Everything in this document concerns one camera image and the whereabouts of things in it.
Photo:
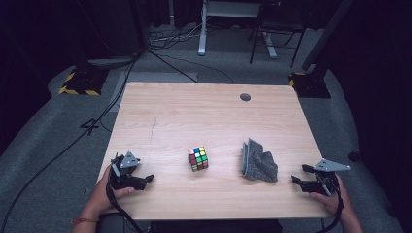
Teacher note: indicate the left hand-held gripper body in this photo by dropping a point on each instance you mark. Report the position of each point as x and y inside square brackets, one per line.
[129, 160]

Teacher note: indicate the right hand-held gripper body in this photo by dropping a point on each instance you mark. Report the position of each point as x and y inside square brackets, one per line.
[332, 165]

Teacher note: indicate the grey fluffy cloth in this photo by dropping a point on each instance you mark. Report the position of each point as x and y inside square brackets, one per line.
[260, 165]

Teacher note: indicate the multicoloured puzzle cube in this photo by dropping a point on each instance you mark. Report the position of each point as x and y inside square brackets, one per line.
[198, 159]

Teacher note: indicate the person's right hand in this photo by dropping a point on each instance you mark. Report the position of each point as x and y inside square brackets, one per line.
[338, 204]

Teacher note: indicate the person's left hand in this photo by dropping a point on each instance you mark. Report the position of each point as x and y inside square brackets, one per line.
[105, 197]

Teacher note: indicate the small black caster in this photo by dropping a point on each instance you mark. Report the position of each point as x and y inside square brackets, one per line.
[353, 155]

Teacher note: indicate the black padded seat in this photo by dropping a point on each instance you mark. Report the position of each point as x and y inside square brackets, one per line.
[111, 223]

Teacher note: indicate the grey tape strip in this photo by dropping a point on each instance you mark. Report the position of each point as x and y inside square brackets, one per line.
[87, 191]

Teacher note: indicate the black yellow striped stand base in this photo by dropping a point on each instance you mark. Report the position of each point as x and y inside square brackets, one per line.
[84, 82]
[311, 85]

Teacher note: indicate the person's dark clothing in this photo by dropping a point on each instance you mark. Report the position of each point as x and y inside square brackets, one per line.
[220, 227]

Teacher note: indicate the grey round table grommet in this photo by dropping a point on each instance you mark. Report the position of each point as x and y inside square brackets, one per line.
[245, 97]

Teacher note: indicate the dark slanted metal pole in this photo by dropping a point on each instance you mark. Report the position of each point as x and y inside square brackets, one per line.
[327, 34]

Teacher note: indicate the black chair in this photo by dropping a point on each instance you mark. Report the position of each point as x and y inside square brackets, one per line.
[278, 22]

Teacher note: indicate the white desk frame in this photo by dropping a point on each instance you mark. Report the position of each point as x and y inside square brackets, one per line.
[202, 35]

